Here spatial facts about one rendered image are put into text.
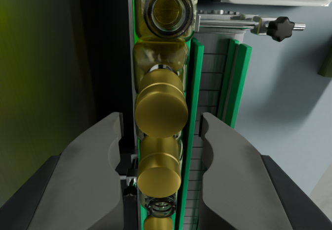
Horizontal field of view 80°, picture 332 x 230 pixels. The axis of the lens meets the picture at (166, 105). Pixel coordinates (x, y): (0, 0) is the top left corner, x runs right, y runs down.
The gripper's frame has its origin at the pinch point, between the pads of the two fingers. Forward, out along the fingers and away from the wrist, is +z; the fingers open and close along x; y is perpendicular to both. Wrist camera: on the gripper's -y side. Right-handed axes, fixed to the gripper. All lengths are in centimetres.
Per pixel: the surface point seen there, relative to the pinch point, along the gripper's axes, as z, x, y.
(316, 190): 117, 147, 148
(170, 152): 1.6, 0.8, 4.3
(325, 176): 117, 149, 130
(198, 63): 19.4, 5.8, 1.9
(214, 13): 30.2, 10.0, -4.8
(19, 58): 5.8, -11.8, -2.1
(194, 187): 27.9, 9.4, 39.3
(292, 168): 41, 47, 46
